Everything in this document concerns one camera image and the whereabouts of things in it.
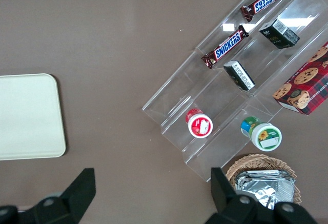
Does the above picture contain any red lid small jar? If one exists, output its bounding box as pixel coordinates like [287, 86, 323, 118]
[185, 108, 214, 139]

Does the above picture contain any small light wicker basket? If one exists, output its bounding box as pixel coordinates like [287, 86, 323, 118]
[225, 153, 302, 206]

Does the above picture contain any green lid sunflower jar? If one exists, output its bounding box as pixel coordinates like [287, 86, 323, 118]
[240, 116, 283, 152]

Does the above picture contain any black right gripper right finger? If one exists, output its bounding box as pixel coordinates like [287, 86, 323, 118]
[204, 167, 276, 224]

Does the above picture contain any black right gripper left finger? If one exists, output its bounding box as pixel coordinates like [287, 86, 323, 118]
[16, 168, 96, 224]

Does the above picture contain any dark green small box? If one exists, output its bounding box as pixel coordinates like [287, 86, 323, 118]
[258, 17, 301, 50]
[223, 60, 256, 92]

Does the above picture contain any clear acrylic stepped display stand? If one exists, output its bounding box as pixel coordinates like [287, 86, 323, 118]
[141, 0, 328, 183]

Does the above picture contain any stack of foil containers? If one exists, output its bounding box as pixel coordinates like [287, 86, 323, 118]
[234, 169, 296, 210]

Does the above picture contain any beige plastic tray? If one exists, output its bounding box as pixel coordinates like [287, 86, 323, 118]
[0, 73, 67, 161]

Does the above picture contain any red tartan cookie box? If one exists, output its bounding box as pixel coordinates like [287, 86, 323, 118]
[272, 42, 328, 116]

